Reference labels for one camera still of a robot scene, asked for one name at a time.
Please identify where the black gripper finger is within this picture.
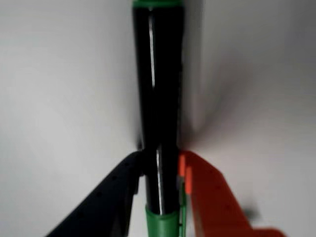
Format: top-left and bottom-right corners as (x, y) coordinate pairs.
(45, 151), (147, 237)

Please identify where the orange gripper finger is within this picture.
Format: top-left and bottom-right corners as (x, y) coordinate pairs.
(177, 150), (285, 237)

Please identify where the green and black marker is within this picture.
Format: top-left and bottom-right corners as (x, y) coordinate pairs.
(130, 0), (189, 237)

